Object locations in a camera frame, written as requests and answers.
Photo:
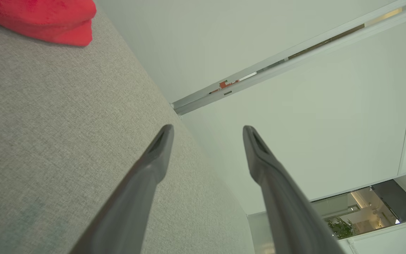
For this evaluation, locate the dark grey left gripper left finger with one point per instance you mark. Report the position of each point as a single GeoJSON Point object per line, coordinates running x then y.
{"type": "Point", "coordinates": [136, 197]}

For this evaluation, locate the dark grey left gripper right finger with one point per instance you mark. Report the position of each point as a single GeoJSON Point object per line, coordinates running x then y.
{"type": "Point", "coordinates": [284, 204]}

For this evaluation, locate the green potted plant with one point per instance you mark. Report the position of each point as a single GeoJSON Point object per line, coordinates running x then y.
{"type": "Point", "coordinates": [342, 228]}

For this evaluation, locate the small red sticker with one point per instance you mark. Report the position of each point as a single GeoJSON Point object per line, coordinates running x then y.
{"type": "Point", "coordinates": [224, 84]}

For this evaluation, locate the aluminium frame post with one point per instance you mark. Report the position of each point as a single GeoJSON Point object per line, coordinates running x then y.
{"type": "Point", "coordinates": [196, 102]}

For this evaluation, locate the red basketball jersey white trim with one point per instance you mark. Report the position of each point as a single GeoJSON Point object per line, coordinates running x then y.
{"type": "Point", "coordinates": [41, 17]}

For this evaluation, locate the grey fabric sofa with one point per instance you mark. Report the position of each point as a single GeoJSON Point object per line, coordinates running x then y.
{"type": "Point", "coordinates": [48, 141]}

